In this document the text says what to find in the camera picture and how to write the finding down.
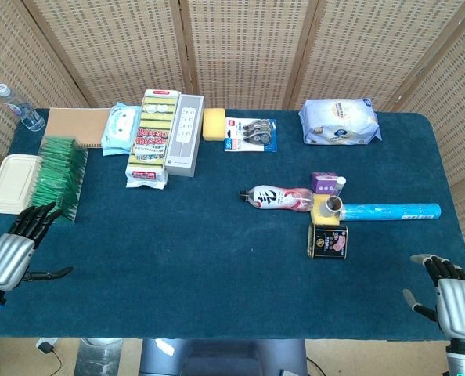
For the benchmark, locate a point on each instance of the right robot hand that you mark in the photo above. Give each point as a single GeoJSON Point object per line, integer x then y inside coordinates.
{"type": "Point", "coordinates": [459, 305]}

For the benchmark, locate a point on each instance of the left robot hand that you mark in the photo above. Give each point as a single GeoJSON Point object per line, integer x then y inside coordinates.
{"type": "Point", "coordinates": [9, 258]}

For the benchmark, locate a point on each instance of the clear plastic tube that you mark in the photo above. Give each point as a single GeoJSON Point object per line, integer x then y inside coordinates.
{"type": "Point", "coordinates": [341, 182]}

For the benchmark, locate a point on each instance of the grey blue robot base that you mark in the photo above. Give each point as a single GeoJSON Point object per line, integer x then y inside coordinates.
{"type": "Point", "coordinates": [224, 358]}

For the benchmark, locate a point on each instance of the beige lidded food container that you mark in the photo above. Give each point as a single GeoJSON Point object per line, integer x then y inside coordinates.
{"type": "Point", "coordinates": [11, 182]}

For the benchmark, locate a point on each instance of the clear box of green sachets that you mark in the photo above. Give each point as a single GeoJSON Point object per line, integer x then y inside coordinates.
{"type": "Point", "coordinates": [58, 176]}

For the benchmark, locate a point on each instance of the light blue wrapped roll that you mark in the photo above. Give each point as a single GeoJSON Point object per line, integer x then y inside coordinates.
{"type": "Point", "coordinates": [393, 211]}

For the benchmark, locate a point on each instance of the shiny metal stand leg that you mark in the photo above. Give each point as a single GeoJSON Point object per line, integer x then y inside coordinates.
{"type": "Point", "coordinates": [99, 358]}

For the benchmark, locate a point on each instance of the black gold luncheon meat can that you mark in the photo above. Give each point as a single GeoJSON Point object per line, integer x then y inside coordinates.
{"type": "Point", "coordinates": [328, 241]}

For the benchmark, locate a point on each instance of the brown spiral notebook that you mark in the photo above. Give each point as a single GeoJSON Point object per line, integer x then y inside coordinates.
{"type": "Point", "coordinates": [76, 127]}

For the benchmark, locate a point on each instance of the clear plastic water bottle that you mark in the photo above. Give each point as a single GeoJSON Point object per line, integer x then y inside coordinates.
{"type": "Point", "coordinates": [21, 109]}

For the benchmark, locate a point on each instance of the yellow sponge with green pad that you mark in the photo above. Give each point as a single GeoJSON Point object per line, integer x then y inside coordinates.
{"type": "Point", "coordinates": [324, 219]}

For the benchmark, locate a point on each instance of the white lint roller refill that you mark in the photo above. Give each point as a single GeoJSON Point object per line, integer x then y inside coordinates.
{"type": "Point", "coordinates": [330, 205]}

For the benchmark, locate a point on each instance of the light blue wet wipes pack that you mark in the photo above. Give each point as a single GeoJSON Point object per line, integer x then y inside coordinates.
{"type": "Point", "coordinates": [119, 129]}

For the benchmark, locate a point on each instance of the yellow green sponge multipack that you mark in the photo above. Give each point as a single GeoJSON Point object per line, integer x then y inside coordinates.
{"type": "Point", "coordinates": [150, 145]}

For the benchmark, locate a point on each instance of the small purple box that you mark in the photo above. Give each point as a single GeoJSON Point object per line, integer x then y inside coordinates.
{"type": "Point", "coordinates": [324, 182]}

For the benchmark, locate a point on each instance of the dark blue table mat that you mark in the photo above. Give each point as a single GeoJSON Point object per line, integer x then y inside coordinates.
{"type": "Point", "coordinates": [201, 254]}

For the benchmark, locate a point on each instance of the pink drink bottle black cap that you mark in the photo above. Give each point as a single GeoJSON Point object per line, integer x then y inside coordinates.
{"type": "Point", "coordinates": [279, 197]}

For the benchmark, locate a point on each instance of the white power strip box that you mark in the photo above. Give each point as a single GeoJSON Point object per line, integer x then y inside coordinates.
{"type": "Point", "coordinates": [185, 133]}

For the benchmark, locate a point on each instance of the blue white tissue pack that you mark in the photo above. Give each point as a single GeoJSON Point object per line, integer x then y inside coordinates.
{"type": "Point", "coordinates": [340, 123]}

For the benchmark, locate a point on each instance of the plain yellow sponge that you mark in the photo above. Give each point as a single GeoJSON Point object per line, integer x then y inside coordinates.
{"type": "Point", "coordinates": [213, 124]}

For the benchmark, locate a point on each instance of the correction tape blister pack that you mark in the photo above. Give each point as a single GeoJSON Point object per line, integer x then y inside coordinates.
{"type": "Point", "coordinates": [252, 135]}

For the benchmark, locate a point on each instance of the woven folding screen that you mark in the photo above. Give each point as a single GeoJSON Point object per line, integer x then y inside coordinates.
{"type": "Point", "coordinates": [248, 51]}

